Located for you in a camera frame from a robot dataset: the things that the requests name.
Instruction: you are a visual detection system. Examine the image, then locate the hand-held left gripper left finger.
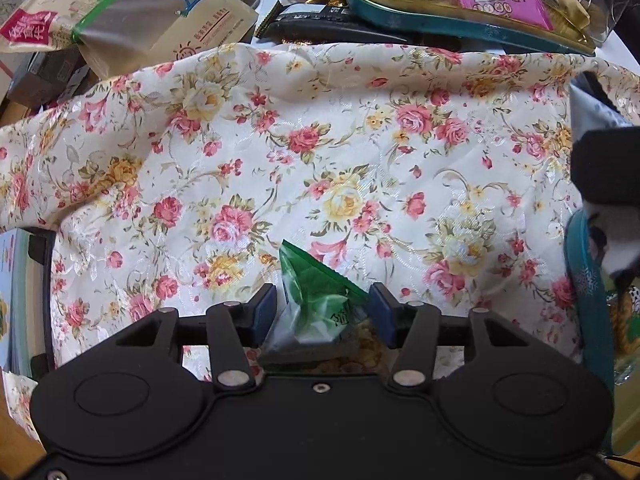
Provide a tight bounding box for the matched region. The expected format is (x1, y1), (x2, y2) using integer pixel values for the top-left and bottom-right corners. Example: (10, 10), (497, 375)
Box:
(115, 283), (278, 392)

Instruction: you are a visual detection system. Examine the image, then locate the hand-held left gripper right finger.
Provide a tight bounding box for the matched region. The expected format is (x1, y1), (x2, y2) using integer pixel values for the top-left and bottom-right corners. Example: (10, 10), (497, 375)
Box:
(368, 282), (532, 390)

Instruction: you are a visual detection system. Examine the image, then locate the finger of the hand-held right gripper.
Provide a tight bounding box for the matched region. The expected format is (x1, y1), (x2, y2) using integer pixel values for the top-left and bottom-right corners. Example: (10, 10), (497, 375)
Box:
(571, 126), (640, 207)

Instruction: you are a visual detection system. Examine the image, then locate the green clear snack packet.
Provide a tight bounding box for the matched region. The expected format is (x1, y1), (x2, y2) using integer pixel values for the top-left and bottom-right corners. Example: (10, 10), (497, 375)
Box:
(262, 239), (373, 352)

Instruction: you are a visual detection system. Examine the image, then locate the black white snack packet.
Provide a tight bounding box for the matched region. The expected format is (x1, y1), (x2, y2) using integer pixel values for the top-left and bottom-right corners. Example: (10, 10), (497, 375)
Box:
(569, 82), (640, 280)

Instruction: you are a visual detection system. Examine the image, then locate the small teal tin tray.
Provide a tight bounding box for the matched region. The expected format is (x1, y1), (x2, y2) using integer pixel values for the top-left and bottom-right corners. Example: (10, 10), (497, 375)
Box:
(564, 209), (640, 457)

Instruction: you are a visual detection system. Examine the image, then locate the floral tablecloth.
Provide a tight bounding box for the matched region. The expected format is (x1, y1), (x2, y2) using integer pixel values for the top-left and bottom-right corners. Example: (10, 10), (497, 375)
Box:
(0, 42), (640, 443)

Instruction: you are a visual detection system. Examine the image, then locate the large teal candy tin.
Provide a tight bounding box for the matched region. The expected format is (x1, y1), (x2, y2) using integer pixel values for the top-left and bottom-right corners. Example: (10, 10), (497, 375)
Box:
(331, 0), (599, 57)

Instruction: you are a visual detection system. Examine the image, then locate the blue picture box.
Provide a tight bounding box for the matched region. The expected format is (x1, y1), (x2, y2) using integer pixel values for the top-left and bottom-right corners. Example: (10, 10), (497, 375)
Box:
(0, 227), (57, 377)

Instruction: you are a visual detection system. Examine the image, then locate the dark cardboard box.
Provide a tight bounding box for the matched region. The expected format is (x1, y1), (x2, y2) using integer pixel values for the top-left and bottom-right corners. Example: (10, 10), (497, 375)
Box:
(5, 49), (93, 108)

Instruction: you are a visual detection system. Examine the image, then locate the kraft paper bag green stripe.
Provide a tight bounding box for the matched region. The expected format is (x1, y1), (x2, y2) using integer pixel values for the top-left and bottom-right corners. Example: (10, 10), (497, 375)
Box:
(0, 0), (260, 80)

